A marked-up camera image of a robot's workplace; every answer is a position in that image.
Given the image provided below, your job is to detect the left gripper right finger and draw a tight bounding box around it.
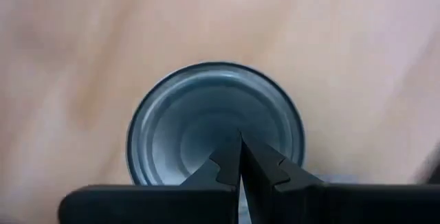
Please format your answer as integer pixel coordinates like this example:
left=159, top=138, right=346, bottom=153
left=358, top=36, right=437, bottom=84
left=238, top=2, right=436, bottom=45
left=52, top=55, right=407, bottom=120
left=241, top=133, right=440, bottom=224

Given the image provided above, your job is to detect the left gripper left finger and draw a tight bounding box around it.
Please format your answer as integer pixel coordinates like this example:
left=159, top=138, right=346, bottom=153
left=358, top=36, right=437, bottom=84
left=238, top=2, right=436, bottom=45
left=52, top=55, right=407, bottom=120
left=58, top=131, right=241, bottom=224

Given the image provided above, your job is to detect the plain-lid silver seafood can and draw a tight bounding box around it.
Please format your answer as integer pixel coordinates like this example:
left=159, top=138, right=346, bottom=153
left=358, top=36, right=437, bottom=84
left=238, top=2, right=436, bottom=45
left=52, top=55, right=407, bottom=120
left=125, top=61, right=306, bottom=187

